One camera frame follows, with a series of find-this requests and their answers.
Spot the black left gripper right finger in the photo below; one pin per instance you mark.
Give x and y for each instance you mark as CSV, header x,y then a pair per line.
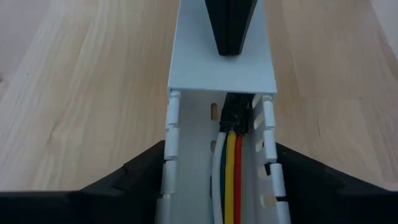
x,y
326,202

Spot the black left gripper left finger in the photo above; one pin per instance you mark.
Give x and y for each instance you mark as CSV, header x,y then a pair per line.
x,y
93,205

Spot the white duct cover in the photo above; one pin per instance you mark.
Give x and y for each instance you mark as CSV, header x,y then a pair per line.
x,y
192,62

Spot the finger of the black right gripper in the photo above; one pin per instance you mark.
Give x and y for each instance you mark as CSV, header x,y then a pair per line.
x,y
242,18
222,25

